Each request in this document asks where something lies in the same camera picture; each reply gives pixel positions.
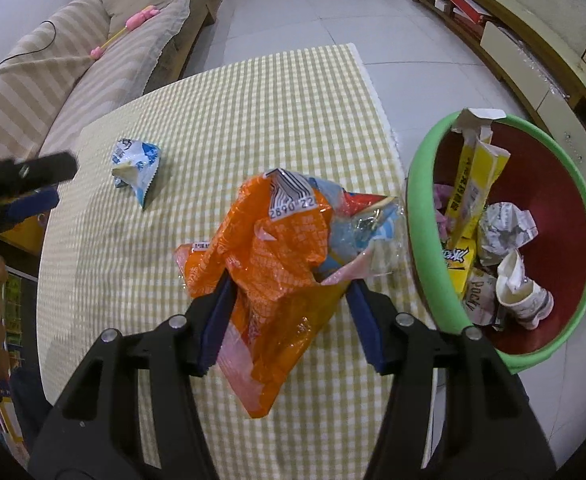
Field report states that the pink plastic wrapper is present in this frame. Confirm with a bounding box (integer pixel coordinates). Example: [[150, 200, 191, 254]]
[[433, 183, 453, 243]]

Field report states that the patterned paper cup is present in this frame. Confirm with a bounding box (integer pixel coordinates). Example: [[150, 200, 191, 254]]
[[496, 249, 554, 330]]

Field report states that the pink toy wand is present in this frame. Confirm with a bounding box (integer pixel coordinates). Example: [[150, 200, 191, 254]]
[[89, 6, 159, 61]]

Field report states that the yellow orange snack box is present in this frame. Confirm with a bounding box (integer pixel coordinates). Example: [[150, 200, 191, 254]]
[[442, 237, 476, 299]]

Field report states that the small blue white sachet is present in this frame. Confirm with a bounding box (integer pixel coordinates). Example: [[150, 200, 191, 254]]
[[111, 139, 162, 208]]

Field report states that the orange plastic bag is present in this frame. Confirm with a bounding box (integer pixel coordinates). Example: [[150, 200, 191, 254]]
[[175, 168, 404, 418]]

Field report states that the yellow tissue pack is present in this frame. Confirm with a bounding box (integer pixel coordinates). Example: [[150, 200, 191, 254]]
[[445, 108, 511, 248]]

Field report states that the checkered yellow tablecloth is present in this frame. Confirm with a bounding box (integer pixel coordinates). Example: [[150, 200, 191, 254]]
[[36, 44, 405, 479]]

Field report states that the black cable on sofa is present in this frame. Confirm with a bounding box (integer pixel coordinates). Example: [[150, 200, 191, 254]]
[[0, 19, 59, 73]]

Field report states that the green red trash bin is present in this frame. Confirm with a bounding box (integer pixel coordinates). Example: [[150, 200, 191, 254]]
[[407, 108, 586, 373]]

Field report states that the white printed paper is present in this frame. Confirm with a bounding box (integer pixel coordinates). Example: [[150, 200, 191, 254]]
[[477, 202, 539, 266]]

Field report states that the long tv cabinet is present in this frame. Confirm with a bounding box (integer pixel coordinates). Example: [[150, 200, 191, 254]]
[[415, 0, 586, 179]]

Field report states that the striped beige sofa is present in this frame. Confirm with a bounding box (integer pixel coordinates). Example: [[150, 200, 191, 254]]
[[0, 0, 214, 159]]

